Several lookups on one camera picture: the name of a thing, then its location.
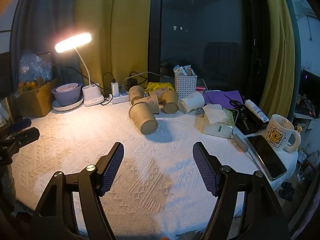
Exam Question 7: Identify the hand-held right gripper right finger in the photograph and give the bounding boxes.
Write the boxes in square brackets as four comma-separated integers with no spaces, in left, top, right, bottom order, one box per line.
[193,142,292,240]

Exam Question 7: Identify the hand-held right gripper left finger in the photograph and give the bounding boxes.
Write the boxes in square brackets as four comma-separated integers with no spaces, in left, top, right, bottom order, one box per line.
[29,142,125,240]

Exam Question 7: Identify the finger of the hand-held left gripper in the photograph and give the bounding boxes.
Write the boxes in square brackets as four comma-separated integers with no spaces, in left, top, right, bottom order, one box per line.
[4,118,32,133]
[0,127,40,148]

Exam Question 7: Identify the brown paper cup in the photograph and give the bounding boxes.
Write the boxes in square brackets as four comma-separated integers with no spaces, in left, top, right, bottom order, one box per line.
[129,102,158,135]
[162,90,179,114]
[128,86,145,105]
[134,94,160,115]

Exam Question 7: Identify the white paper cup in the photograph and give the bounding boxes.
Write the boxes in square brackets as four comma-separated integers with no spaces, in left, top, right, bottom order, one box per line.
[178,91,205,114]

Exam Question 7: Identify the cardboard box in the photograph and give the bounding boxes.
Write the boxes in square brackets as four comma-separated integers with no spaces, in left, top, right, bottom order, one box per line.
[16,77,62,118]

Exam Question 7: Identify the white wipes pack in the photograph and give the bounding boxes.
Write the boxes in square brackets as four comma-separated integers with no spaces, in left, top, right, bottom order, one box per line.
[204,124,234,139]

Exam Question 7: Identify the white woven tablecloth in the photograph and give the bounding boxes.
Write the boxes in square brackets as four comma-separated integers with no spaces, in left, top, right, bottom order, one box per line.
[11,100,299,238]

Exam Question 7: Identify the purple bowl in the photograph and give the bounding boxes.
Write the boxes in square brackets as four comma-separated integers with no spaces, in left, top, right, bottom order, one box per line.
[52,82,83,106]

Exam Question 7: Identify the white plate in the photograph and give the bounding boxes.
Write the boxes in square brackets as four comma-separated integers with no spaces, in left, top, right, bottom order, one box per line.
[52,95,84,112]

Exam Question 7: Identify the soft tissue pack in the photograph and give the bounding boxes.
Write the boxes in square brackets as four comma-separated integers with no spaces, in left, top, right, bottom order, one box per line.
[195,104,236,131]

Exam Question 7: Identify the plastic bag of oranges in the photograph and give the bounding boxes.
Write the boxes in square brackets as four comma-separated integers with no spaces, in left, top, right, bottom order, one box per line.
[17,51,54,92]

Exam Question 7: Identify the black smartphone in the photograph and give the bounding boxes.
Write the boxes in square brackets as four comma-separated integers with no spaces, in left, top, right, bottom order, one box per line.
[246,135,288,181]

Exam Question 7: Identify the black wallet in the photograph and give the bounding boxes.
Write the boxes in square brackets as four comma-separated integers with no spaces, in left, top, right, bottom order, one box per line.
[234,105,270,135]

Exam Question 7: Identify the white power strip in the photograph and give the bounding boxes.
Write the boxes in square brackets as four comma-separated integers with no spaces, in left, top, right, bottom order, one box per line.
[102,94,131,105]

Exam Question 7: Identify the purple cloth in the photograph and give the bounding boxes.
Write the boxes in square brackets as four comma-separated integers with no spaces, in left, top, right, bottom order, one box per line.
[202,90,245,106]

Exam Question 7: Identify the black scissors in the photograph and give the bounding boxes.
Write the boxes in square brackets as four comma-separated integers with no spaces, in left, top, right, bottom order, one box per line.
[223,94,245,108]

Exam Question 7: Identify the white desk lamp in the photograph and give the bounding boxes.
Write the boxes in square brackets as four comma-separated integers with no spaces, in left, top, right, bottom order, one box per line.
[54,32,104,107]

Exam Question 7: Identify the white tube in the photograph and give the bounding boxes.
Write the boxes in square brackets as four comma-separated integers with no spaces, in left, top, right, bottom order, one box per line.
[244,99,270,123]

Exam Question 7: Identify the white cartoon mug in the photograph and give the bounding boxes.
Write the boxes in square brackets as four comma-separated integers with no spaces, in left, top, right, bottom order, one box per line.
[265,114,302,153]

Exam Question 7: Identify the dark slippers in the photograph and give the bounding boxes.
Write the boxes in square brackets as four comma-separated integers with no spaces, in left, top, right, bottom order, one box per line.
[279,181,296,201]

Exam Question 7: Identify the white plastic basket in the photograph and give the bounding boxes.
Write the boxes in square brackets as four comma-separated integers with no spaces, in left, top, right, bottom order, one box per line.
[174,74,198,100]

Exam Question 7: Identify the yellow snack packet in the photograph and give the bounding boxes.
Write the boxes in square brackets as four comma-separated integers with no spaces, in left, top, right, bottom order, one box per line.
[145,82,175,96]

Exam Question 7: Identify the bunch of sachets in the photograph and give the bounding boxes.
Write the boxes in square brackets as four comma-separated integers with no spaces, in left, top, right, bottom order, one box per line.
[173,65,197,77]

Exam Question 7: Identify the grey curtain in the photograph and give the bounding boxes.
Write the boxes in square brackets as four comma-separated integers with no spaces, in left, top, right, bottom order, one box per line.
[10,0,83,87]

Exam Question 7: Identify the yellow curtain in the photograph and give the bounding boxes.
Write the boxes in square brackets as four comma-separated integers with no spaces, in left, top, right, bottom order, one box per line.
[259,0,297,121]
[74,0,152,95]

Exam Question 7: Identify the grey adapter with cable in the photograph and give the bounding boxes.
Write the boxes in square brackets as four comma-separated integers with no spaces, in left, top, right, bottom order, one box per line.
[232,134,261,167]

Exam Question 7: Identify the black window frame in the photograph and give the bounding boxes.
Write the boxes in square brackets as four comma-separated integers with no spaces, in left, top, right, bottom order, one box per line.
[149,0,163,88]

